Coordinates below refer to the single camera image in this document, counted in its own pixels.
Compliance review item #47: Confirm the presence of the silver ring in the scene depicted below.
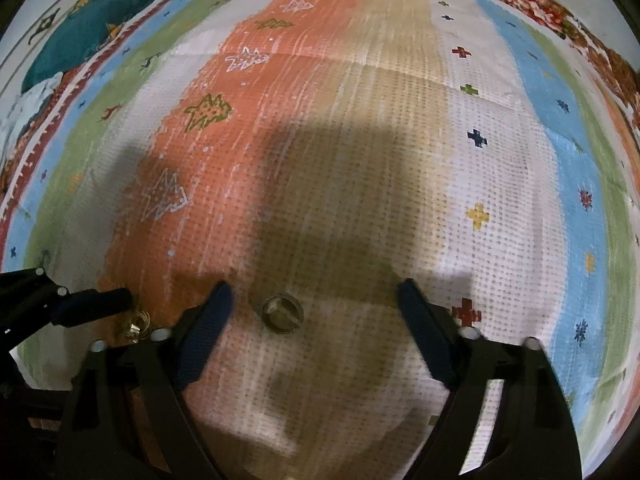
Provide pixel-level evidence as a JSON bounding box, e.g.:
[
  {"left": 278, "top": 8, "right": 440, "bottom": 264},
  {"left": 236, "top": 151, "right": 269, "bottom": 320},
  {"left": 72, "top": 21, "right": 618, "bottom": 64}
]
[{"left": 260, "top": 294, "right": 305, "bottom": 335}]

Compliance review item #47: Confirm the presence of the small gold ring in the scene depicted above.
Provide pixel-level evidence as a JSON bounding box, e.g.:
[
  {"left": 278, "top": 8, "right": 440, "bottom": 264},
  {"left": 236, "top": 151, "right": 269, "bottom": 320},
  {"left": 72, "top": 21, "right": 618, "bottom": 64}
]
[{"left": 121, "top": 309, "right": 151, "bottom": 345}]

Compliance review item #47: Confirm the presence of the striped colourful cloth mat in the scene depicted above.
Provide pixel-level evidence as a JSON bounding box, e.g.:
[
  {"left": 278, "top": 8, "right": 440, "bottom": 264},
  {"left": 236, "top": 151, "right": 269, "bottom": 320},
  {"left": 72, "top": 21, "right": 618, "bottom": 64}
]
[{"left": 3, "top": 0, "right": 639, "bottom": 479}]

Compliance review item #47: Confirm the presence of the white crumpled cloth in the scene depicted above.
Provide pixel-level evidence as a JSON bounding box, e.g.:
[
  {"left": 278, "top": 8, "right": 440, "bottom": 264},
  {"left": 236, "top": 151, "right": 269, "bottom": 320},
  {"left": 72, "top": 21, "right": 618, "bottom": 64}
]
[{"left": 0, "top": 72, "right": 63, "bottom": 157}]

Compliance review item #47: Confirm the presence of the teal pillow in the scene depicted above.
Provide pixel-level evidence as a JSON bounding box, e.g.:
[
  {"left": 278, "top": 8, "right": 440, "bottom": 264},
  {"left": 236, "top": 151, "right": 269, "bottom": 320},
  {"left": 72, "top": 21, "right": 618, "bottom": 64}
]
[{"left": 21, "top": 0, "right": 154, "bottom": 92}]

